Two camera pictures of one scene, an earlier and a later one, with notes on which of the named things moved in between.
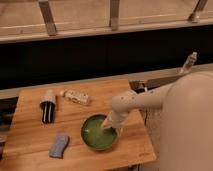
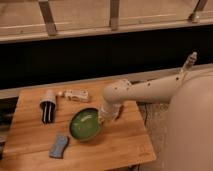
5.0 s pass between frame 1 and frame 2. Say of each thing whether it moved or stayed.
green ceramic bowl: moved
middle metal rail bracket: stayed
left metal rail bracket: stayed
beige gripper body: moved
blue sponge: stayed
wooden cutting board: stayed
